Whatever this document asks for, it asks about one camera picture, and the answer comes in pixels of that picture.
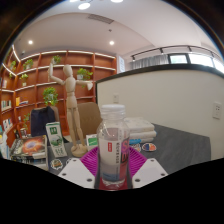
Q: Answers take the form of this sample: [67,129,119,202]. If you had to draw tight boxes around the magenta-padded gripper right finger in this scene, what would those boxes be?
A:
[126,146,169,190]

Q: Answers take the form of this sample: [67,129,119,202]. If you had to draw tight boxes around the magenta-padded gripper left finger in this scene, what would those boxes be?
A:
[57,146,101,190]

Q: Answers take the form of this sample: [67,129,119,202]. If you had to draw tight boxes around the clear plastic water bottle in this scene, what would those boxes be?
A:
[96,104,131,192]

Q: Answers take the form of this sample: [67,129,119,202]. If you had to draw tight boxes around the round colourful sticker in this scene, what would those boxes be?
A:
[129,143,143,153]
[141,142,158,153]

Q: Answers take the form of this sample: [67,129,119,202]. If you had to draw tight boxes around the small green white box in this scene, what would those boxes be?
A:
[85,133,100,152]

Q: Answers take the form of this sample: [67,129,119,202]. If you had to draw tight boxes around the tall green white carton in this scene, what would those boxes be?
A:
[45,121,68,159]

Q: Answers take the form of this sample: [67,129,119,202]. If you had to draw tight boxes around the stack of white books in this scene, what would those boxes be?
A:
[123,116,158,141]

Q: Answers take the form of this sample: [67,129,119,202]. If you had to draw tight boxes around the dark blue office chair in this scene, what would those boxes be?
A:
[29,105,60,138]

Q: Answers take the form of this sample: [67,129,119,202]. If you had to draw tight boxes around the wooden artist mannequin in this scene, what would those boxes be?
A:
[47,63,95,158]

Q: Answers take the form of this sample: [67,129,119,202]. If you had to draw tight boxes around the wooden shelf unit with books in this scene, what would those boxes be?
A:
[0,44,118,148]

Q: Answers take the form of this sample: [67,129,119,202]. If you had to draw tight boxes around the grey curtain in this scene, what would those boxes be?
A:
[129,53,170,70]

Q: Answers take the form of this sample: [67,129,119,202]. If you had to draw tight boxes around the black framed window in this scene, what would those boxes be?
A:
[168,52,224,74]

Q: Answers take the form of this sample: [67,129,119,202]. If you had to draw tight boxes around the ceiling air vent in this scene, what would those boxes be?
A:
[87,13,115,24]

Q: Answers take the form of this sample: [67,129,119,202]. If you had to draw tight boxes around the branched ceiling light fixture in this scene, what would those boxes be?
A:
[69,0,124,11]

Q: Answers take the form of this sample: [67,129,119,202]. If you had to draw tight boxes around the white wall socket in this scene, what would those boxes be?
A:
[212,101,223,120]

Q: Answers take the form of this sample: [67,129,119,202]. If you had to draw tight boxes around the black curtain rail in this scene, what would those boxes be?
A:
[130,44,223,61]

